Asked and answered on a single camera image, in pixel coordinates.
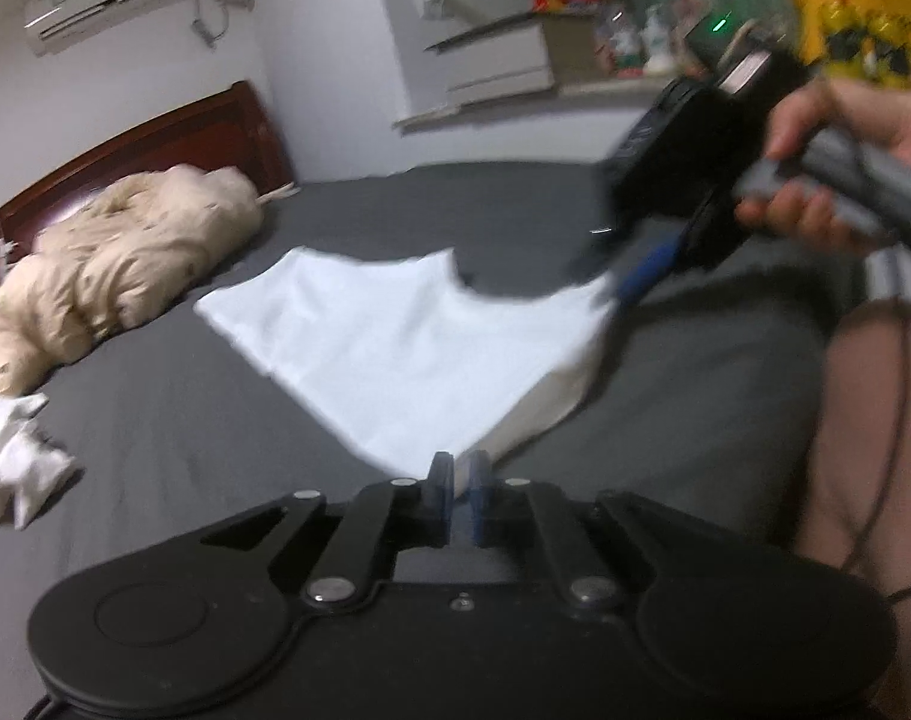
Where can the beige duvet with dark spots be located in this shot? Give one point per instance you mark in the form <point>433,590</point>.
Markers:
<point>125,255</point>

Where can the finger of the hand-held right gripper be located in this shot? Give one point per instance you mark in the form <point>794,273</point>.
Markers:
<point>650,270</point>
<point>603,253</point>

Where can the person's right hand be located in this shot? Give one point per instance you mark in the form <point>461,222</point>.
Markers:
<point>867,109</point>

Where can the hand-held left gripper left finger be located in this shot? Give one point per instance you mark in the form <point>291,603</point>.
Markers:
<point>442,499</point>

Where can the white drawer box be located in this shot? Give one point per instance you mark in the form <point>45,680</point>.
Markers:
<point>500,60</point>

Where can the yellow plush toy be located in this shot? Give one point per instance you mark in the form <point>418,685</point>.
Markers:
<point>852,22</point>

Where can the dark grey bed sheet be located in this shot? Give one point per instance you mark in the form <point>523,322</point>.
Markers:
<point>163,405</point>

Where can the white t-shirt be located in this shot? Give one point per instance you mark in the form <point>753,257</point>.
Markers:
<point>395,345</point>

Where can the person's leg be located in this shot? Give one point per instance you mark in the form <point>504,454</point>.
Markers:
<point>837,427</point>

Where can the dark wooden headboard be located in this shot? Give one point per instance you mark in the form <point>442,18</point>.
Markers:
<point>200,135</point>

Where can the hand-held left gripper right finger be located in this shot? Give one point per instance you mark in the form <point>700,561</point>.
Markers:
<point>478,502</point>

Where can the white crumpled garment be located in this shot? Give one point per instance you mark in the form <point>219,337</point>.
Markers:
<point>13,465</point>

